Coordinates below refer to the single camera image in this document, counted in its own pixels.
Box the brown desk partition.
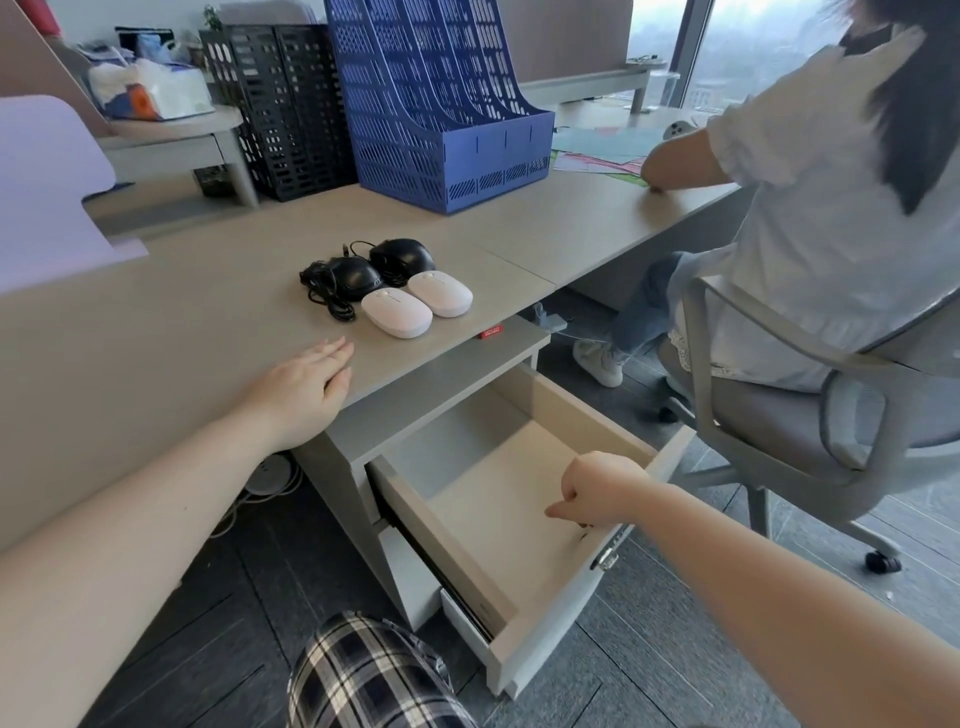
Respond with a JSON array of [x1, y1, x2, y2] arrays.
[[516, 0, 636, 85]]

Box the black plastic file rack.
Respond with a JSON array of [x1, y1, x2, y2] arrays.
[[199, 24, 360, 204]]

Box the person's right hand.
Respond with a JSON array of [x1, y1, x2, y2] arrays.
[[545, 451, 654, 528]]

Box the plaid trousers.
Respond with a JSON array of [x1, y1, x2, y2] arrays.
[[288, 611, 479, 728]]

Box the grey monitor riser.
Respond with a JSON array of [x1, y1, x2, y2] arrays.
[[97, 105, 262, 210], [517, 60, 669, 116]]

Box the purple board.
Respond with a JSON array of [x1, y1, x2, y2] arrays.
[[0, 95, 151, 296]]

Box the white plastic bag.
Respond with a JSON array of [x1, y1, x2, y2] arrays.
[[88, 58, 218, 123]]

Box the person's left hand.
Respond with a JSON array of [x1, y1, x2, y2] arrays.
[[246, 336, 356, 454]]

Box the person's left forearm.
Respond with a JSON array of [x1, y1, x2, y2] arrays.
[[0, 405, 292, 728]]

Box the blue plastic file rack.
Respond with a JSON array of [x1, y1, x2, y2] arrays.
[[324, 0, 557, 217]]

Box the person's right forearm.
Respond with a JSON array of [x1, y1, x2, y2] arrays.
[[596, 480, 960, 728]]

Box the white wireless mouse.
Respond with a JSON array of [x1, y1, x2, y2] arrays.
[[361, 288, 435, 341], [406, 270, 475, 320]]

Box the black box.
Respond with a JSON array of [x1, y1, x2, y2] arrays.
[[114, 27, 183, 63]]

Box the black wired mouse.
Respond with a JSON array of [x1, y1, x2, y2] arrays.
[[299, 257, 386, 324], [342, 238, 438, 288]]

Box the metal drawer lock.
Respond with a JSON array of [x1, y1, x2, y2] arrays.
[[591, 525, 633, 573]]

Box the blue paper sheet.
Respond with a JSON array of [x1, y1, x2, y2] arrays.
[[552, 126, 666, 162]]

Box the grey drawer cabinet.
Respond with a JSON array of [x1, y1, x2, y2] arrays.
[[291, 315, 699, 700]]

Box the grey drawer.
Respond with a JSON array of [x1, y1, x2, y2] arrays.
[[365, 360, 699, 700]]

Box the colourful paper sheet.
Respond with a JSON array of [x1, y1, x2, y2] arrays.
[[551, 150, 651, 189]]

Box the grey office chair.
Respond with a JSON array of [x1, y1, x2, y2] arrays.
[[657, 276, 960, 577]]

